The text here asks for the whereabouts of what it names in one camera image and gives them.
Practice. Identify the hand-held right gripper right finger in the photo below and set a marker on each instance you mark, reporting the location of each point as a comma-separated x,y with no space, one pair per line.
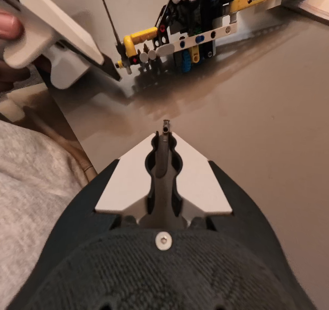
203,186

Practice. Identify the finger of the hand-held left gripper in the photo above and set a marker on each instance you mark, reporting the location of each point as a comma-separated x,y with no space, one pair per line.
66,68
59,24

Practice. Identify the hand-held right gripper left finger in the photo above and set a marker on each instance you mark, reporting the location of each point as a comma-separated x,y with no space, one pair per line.
123,186

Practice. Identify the grey lego rotor blade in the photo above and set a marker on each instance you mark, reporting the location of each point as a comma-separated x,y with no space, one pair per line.
108,14
163,158

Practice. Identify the person's left hand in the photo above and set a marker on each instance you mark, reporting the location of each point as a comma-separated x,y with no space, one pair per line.
10,25

